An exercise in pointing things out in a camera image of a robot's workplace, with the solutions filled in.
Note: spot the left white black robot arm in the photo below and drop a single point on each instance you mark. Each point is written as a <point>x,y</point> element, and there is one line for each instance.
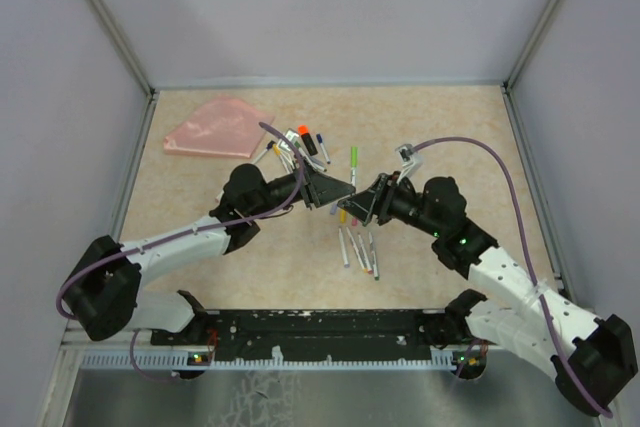
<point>104,292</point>

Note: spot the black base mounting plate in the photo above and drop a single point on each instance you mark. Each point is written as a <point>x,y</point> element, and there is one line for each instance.
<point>318,335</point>

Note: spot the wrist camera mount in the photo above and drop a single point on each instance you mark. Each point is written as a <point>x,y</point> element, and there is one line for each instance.
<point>286,152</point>
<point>411,161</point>

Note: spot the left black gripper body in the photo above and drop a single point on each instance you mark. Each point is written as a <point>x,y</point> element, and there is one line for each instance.
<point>310,191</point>

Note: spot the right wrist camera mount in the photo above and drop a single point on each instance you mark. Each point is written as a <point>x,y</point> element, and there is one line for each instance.
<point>411,161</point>

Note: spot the magenta capped marker pen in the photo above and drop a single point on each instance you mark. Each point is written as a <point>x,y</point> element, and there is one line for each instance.
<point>365,256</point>

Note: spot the pink plastic bag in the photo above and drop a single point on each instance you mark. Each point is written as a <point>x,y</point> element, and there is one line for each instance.
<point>224,127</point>

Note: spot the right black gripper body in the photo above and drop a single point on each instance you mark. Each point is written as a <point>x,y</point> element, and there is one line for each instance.
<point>385,191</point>

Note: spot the orange tipped white marker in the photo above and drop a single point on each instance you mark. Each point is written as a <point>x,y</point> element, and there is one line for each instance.
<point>280,157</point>

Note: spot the aluminium frame rail left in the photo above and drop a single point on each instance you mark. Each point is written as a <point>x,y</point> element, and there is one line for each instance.
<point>123,47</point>

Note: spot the dark green capped marker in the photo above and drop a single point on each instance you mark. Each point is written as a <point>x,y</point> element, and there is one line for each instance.
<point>373,252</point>

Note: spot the aluminium frame rail right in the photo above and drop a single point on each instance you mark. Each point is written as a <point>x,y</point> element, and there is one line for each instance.
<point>544,22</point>

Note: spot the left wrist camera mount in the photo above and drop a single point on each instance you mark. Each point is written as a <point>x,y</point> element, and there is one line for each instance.
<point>286,152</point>

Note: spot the lavender marker pen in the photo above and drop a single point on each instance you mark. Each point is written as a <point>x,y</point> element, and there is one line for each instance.
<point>343,248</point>

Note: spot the aluminium frame rail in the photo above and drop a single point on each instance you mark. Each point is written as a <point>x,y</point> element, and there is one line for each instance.
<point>123,47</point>
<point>544,22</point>

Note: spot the yellow capped marker pen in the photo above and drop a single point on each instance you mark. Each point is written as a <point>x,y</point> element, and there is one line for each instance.
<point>357,251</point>

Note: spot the light green capped marker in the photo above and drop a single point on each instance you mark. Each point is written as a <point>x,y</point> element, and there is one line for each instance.
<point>353,165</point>

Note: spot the blue capped marker pen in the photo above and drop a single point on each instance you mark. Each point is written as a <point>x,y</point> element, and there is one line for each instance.
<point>323,149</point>

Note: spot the white slotted cable duct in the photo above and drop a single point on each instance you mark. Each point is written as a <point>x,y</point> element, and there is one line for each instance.
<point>155,360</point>

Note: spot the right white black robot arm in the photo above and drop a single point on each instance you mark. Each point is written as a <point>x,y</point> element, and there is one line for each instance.
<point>590,359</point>

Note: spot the orange capped black highlighter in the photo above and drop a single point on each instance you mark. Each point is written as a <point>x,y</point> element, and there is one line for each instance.
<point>307,140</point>

